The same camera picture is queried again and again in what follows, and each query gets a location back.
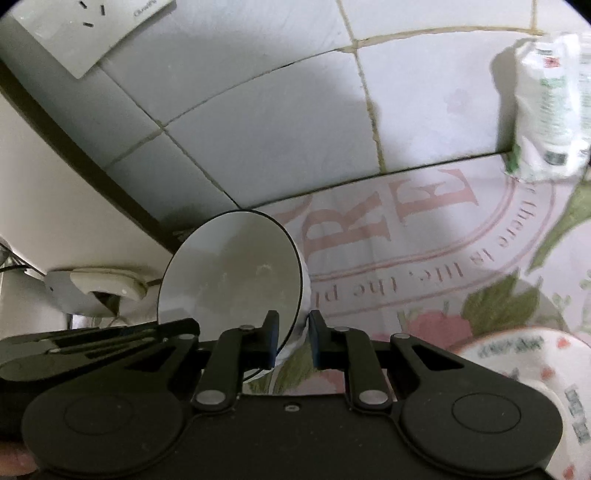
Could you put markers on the grey white knife sharpener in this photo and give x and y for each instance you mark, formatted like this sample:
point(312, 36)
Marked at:
point(87, 288)

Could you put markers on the floral table cloth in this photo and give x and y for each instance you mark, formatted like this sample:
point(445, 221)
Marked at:
point(415, 258)

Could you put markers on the white cutting board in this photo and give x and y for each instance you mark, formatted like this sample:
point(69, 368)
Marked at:
point(46, 184)

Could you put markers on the person's left hand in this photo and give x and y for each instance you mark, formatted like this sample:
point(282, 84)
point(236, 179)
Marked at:
point(16, 459)

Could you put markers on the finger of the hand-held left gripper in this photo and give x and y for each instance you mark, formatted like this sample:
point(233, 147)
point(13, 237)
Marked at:
point(115, 339)

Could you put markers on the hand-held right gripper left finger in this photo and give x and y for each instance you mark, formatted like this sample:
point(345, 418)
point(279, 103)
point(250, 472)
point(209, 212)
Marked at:
point(270, 339)

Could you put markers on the white ribbed bowl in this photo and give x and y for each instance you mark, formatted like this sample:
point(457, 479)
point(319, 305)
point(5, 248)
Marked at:
point(231, 272)

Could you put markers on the white green packet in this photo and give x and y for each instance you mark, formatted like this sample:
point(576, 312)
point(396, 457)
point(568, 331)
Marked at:
point(549, 106)

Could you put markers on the white strawberry print plate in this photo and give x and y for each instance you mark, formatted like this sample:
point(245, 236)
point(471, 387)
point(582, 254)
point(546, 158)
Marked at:
point(531, 378)

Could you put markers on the white wall socket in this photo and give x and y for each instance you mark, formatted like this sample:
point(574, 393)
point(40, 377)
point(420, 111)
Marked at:
point(92, 27)

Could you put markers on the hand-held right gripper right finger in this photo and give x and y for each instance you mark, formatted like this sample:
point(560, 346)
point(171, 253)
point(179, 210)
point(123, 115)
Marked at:
point(316, 344)

